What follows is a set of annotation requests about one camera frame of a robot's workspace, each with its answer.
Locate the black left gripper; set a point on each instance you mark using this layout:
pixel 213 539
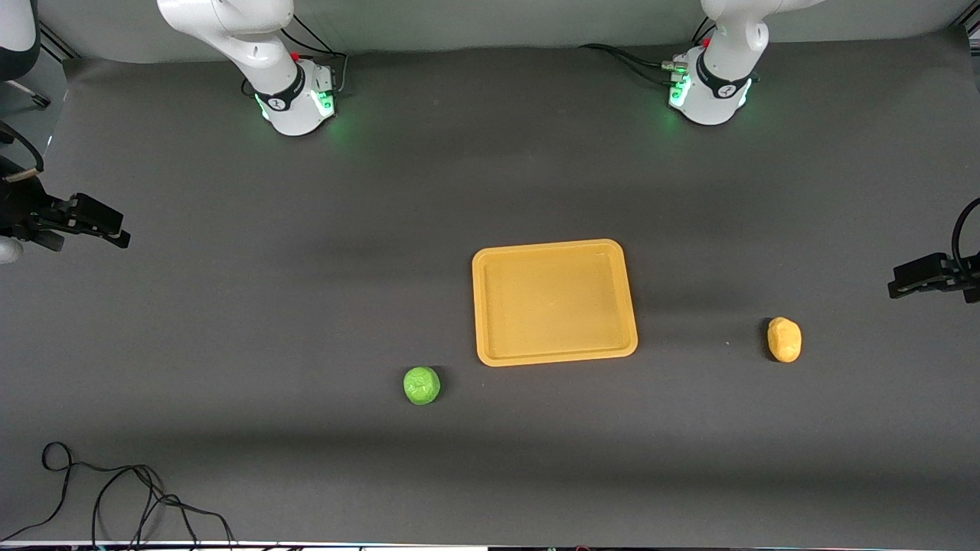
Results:
pixel 966 279

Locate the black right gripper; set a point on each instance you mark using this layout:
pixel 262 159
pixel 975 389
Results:
pixel 24 212

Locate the yellow potato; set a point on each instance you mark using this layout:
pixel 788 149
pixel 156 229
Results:
pixel 784 339

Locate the green apple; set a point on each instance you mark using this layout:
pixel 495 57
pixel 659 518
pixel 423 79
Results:
pixel 422 385

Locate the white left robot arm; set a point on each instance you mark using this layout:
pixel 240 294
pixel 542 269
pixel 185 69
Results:
pixel 727 53

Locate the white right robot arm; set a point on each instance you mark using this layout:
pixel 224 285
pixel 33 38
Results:
pixel 260 46

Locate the yellow plastic tray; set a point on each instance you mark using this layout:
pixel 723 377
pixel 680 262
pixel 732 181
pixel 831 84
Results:
pixel 554 302

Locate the dark grey table cover sheet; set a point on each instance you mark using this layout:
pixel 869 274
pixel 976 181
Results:
pixel 490 191

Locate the aluminium frame rail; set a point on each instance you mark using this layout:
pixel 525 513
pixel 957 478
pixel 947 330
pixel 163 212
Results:
pixel 60 42

